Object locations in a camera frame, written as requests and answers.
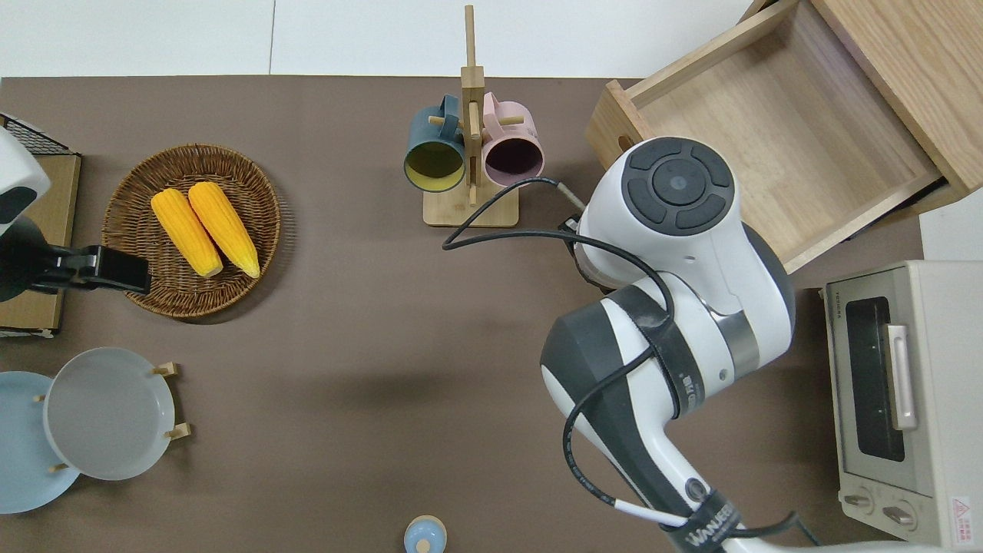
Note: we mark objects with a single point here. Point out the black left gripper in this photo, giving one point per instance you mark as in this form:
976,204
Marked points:
31,265

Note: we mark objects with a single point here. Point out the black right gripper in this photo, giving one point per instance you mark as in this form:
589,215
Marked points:
572,230

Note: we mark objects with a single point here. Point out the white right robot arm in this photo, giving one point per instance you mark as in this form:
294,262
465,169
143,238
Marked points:
691,307

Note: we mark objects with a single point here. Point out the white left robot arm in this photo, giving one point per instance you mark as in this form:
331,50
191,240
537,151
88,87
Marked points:
17,173

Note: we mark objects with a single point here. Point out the yellow corn cob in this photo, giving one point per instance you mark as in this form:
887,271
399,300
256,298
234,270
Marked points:
187,233
224,228

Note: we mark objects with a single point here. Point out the brown cardboard box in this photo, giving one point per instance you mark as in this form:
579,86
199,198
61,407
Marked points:
46,207

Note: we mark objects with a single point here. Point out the wooden mug rack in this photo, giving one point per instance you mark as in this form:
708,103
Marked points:
471,207

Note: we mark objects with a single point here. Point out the pink mug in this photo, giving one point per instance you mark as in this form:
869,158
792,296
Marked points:
513,142

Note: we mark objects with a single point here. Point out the wooden plate rack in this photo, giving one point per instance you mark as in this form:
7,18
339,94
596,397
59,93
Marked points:
166,369

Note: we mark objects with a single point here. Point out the brown wicker basket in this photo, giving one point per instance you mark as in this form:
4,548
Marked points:
246,200

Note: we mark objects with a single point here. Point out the grey plate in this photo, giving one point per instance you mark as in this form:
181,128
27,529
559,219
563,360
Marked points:
107,415

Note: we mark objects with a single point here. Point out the dark blue mug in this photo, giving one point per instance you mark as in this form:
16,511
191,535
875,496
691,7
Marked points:
434,138

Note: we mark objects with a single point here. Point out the light blue plate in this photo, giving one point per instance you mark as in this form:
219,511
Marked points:
23,461

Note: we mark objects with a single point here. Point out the brown table mat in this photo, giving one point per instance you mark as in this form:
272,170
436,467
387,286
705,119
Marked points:
369,346

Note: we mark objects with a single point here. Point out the small blue white bottle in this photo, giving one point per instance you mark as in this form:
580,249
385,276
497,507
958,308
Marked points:
425,536

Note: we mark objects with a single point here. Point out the light wooden cabinet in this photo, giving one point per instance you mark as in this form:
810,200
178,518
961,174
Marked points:
914,69

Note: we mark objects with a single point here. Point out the white toaster oven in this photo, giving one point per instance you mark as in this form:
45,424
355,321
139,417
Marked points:
921,399

